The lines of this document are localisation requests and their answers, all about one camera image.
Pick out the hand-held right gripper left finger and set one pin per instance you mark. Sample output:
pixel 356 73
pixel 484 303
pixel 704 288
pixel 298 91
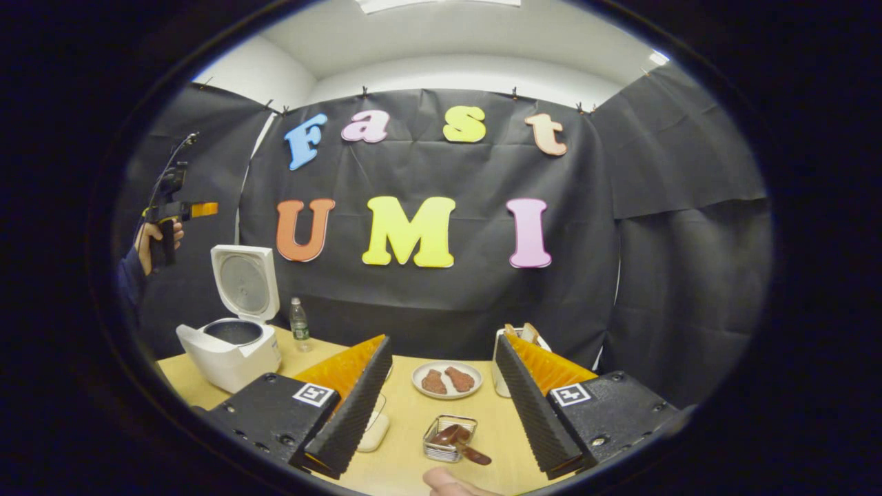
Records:
pixel 351 413

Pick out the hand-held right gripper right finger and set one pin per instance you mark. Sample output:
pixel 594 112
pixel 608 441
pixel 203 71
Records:
pixel 534 413

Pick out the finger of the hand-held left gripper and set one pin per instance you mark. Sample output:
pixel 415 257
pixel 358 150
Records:
pixel 204 210

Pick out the clear container of rice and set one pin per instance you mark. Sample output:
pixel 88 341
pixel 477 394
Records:
pixel 375 434

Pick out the brown wooden spoon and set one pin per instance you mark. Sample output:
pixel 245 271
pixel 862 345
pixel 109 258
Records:
pixel 458 441

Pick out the white rice cooker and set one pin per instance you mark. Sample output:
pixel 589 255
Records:
pixel 234 362

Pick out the white toaster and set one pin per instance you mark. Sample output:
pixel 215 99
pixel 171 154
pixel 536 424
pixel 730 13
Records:
pixel 501 382

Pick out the brown meat piece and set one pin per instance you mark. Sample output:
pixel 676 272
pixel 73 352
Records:
pixel 434 382
pixel 460 379

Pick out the clear plastic water bottle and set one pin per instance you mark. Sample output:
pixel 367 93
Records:
pixel 300 331

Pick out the white round plate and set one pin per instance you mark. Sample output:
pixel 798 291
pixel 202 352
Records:
pixel 448 364

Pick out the black backdrop cloth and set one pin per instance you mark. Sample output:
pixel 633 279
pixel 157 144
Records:
pixel 448 310

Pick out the large ceiling light panel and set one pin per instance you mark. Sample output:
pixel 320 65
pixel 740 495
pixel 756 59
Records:
pixel 441 4

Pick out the small ceiling light panel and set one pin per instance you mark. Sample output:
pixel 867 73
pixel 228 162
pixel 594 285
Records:
pixel 659 58

